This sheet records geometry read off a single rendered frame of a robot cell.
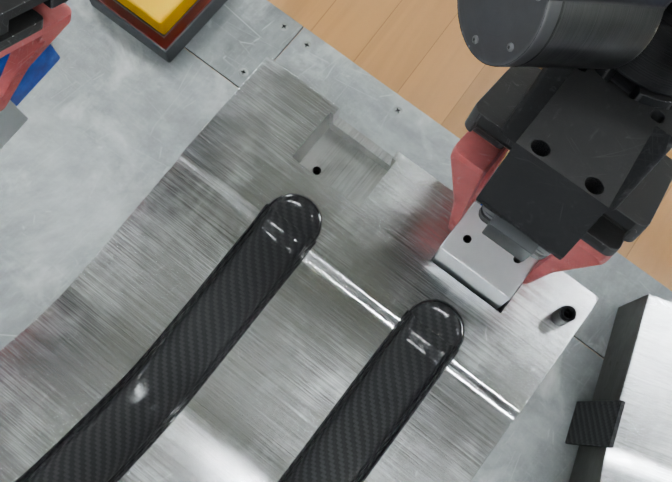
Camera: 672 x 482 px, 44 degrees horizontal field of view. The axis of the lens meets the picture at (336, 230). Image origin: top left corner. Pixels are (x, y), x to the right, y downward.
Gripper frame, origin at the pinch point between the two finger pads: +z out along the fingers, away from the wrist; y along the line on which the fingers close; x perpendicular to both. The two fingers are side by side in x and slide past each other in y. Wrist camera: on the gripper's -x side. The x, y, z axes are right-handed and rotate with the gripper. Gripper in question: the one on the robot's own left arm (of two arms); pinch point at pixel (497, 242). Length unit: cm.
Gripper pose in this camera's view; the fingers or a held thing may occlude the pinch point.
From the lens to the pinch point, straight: 49.6
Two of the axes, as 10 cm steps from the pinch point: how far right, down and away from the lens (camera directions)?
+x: 5.2, -5.4, 6.6
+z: -3.2, 6.0, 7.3
